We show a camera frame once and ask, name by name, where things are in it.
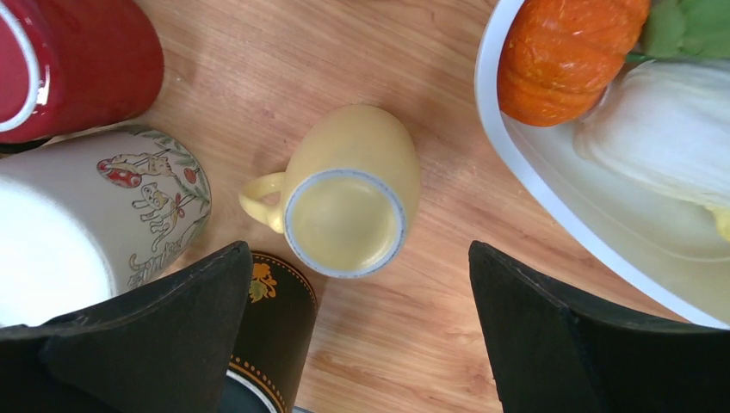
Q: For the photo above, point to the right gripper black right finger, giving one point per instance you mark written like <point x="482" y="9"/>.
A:
<point x="555" y="348"/>

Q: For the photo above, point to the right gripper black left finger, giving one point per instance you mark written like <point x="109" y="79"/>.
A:
<point x="163" y="347"/>

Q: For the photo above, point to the pale yellow mug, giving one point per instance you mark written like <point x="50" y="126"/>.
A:
<point x="347" y="199"/>

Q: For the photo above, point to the black floral mug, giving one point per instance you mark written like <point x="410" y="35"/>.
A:
<point x="274" y="335"/>

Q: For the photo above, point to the cream cat pattern mug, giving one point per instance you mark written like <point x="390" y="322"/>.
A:
<point x="90" y="218"/>

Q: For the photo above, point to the red mug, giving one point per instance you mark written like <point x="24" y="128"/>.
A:
<point x="68" y="66"/>

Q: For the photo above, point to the white vegetable tub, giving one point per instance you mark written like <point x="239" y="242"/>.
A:
<point x="668" y="249"/>

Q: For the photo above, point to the white napa cabbage toy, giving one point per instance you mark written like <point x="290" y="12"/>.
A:
<point x="665" y="126"/>

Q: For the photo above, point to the orange toy pumpkin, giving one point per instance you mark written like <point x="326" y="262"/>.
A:
<point x="560" y="55"/>

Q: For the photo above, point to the green bok choy toy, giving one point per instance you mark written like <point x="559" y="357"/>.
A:
<point x="691" y="29"/>

